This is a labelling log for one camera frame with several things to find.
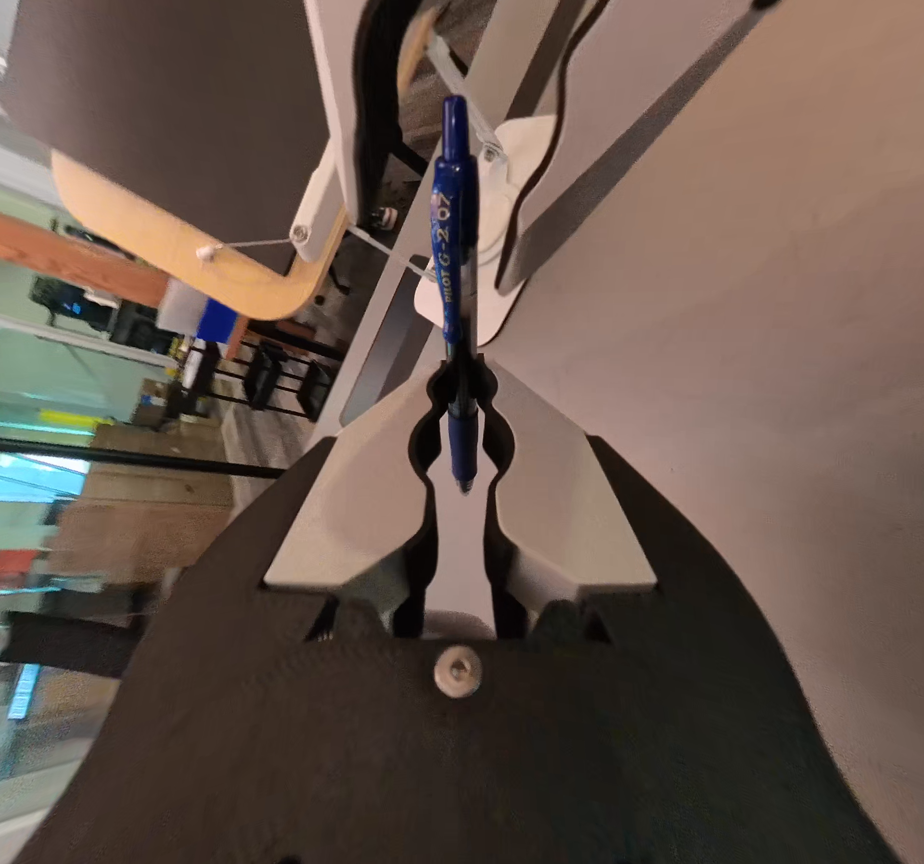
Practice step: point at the blue storage box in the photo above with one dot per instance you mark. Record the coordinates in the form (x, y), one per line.
(220, 322)

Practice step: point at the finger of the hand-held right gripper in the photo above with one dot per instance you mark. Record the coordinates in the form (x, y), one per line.
(650, 48)
(332, 26)

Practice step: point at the blue pen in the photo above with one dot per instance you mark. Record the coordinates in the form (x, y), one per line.
(453, 228)

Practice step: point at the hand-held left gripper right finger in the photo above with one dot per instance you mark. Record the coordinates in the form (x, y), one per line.
(570, 517)

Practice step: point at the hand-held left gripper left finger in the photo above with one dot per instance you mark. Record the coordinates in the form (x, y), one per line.
(346, 517)

